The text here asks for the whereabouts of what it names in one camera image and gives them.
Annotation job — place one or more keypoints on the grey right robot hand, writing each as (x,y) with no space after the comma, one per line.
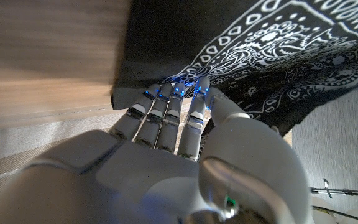
(135,180)

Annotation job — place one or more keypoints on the black paisley bandana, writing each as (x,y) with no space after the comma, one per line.
(166,37)

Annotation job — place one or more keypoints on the beige striped backdrop cloth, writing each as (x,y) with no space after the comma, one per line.
(11,155)

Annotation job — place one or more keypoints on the thin black metal rod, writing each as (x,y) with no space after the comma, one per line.
(346,192)

